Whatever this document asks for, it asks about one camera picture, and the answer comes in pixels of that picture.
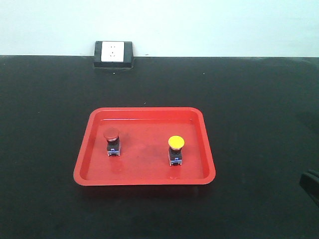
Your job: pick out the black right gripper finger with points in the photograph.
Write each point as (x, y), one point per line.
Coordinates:
(309, 181)

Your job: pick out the yellow mushroom push button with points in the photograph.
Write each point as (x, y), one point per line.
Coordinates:
(176, 143)

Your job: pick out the red mushroom push button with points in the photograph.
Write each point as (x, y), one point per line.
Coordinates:
(112, 137)

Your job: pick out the red plastic tray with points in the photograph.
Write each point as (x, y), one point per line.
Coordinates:
(144, 134)

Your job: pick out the black desktop socket box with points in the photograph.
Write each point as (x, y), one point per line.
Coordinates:
(113, 54)

